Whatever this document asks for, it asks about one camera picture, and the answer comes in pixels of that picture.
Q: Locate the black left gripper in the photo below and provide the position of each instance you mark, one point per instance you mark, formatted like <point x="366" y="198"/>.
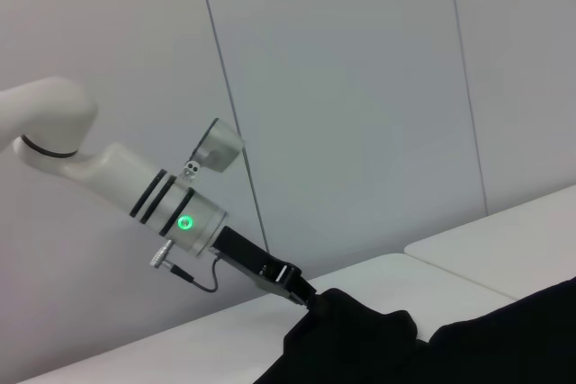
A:
<point x="252" y="258"/>

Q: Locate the black shirt with FREE print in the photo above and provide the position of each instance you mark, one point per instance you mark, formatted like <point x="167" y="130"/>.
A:
<point x="427" y="348"/>

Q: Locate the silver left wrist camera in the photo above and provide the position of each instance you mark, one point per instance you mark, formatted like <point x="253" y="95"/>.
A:
<point x="218" y="145"/>

